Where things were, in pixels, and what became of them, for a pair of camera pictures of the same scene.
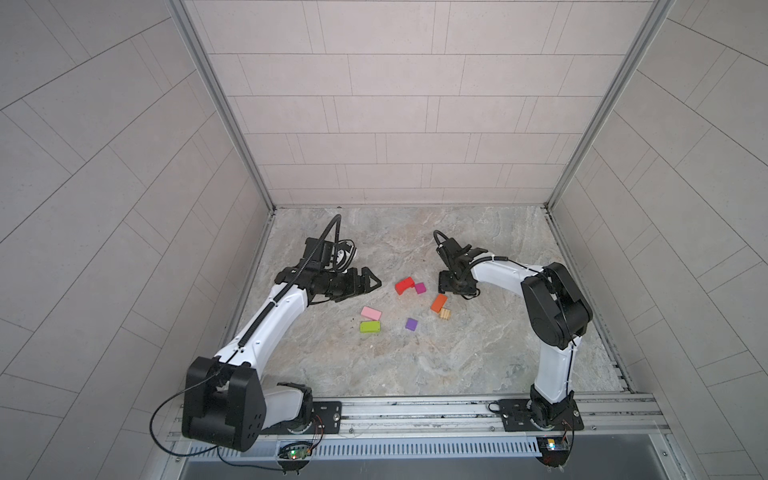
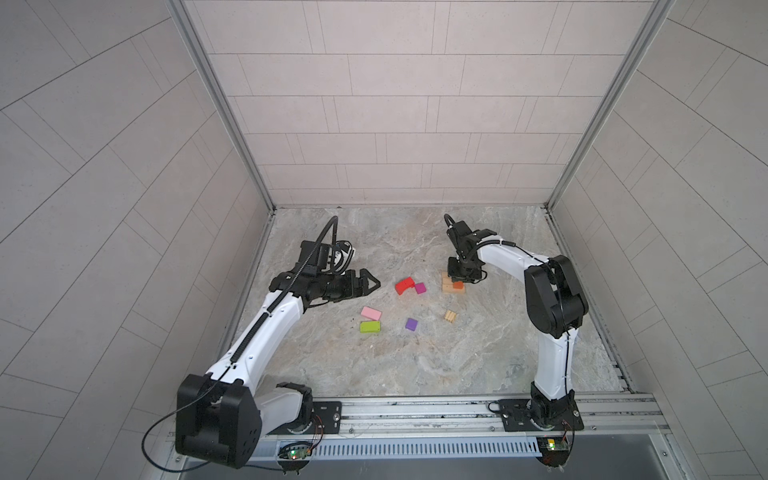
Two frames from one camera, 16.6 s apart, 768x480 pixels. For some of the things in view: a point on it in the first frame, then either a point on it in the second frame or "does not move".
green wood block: [370, 326] does not move
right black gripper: [443, 284] → [474, 276]
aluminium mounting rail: [634, 417] does not move
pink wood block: [372, 313] does not move
